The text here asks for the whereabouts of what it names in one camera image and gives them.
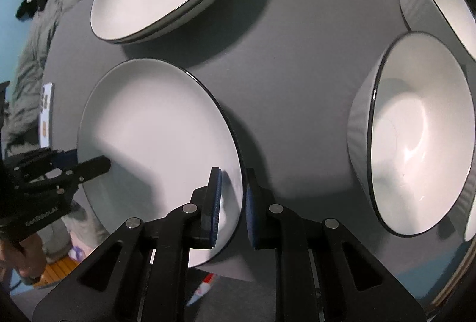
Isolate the person's left hand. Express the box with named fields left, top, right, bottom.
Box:
left=0, top=233, right=48, bottom=284

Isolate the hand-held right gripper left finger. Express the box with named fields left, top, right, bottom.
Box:
left=32, top=167, right=224, bottom=322

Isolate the grey padded jacket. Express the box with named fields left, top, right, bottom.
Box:
left=4, top=0, right=112, bottom=153

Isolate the pale grey cloth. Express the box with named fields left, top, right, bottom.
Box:
left=59, top=208, right=110, bottom=259

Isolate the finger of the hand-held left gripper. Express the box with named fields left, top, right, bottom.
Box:
left=3, top=147, right=79, bottom=183
left=17, top=155, right=111, bottom=197

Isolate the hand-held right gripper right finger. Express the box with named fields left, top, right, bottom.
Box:
left=245, top=168, right=426, bottom=322

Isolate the light wooden strip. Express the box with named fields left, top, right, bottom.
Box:
left=433, top=259, right=471, bottom=308

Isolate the white printed card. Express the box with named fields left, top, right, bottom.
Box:
left=38, top=82, right=56, bottom=148

